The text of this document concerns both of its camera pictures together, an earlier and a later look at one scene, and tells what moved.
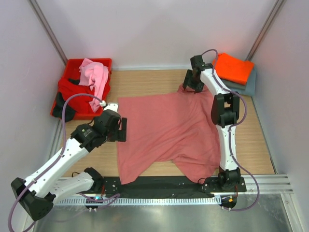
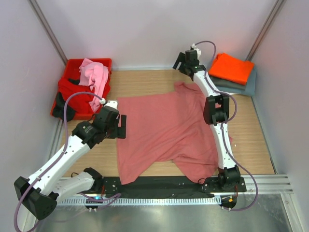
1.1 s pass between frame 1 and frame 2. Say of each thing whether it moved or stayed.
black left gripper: stayed
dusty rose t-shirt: stayed
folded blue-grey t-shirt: stayed
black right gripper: moved
